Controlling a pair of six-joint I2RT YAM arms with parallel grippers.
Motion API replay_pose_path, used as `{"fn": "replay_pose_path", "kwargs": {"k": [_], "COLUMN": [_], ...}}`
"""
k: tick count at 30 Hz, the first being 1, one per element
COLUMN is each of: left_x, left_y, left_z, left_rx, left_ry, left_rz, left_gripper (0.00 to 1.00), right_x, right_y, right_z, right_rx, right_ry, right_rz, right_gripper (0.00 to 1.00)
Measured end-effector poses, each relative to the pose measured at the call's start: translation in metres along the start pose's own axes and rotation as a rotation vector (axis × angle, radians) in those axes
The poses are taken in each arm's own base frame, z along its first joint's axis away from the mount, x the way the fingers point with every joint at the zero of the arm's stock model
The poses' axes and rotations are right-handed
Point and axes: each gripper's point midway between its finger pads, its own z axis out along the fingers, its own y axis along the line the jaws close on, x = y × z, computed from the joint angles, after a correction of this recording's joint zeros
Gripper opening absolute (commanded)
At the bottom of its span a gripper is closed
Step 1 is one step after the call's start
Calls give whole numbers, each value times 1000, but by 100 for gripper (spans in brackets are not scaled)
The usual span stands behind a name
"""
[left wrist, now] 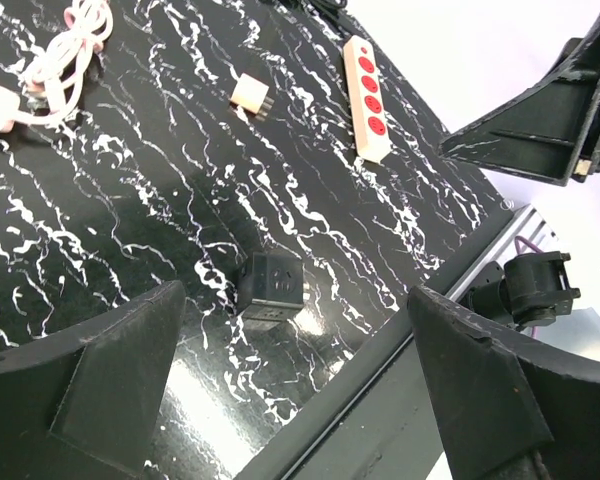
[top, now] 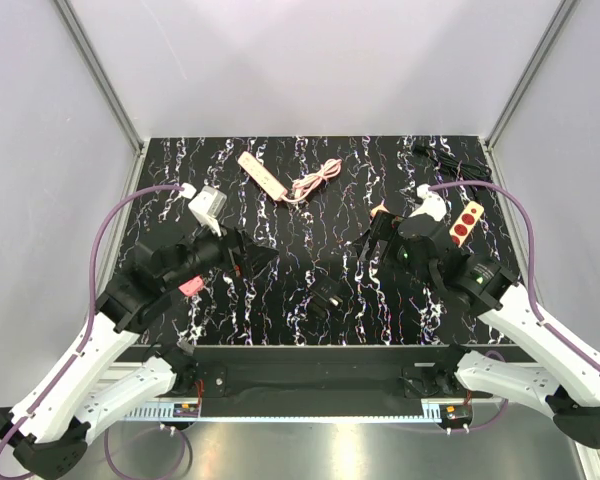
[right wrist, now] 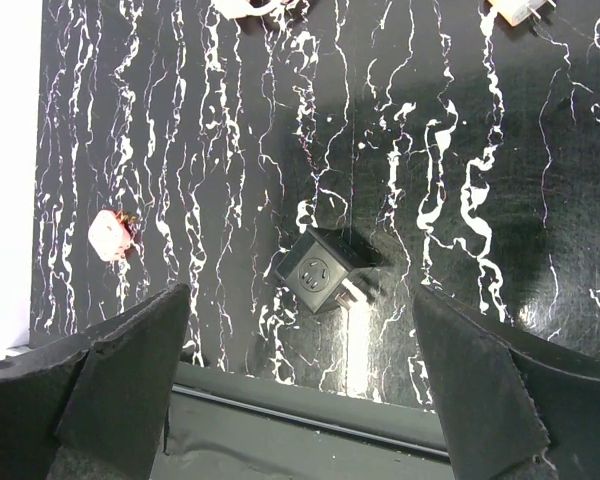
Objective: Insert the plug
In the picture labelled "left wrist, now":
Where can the beige plug adapter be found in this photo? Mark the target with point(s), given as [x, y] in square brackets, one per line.
[252, 95]

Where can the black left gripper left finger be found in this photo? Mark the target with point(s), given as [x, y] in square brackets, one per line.
[82, 403]

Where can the black right arm base joint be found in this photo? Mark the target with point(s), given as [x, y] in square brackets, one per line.
[530, 290]

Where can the black cube socket adapter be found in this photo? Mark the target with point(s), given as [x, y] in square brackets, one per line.
[270, 287]

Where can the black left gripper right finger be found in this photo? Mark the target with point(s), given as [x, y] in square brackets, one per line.
[507, 406]

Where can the beige red power strip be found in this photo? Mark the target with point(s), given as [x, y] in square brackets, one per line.
[370, 127]

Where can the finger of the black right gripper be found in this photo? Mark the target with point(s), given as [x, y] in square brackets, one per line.
[549, 133]

